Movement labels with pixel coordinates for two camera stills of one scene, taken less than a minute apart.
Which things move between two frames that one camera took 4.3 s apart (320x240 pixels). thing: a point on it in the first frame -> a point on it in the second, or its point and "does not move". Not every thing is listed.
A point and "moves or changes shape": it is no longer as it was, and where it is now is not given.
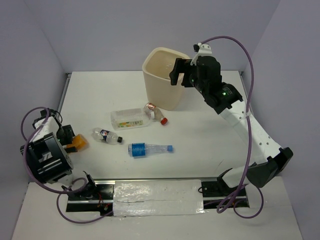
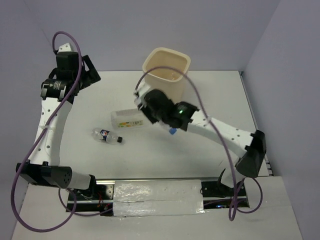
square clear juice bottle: x=131 y=118 does not move
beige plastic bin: x=157 y=66 does not move
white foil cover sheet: x=135 y=198 does not move
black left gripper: x=70 y=132 -> x=92 y=75
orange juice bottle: x=79 y=142 moves or changes shape
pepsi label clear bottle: x=108 y=136 does not move
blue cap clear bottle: x=142 y=149 -> x=172 y=130
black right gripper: x=181 y=66 -> x=146 y=111
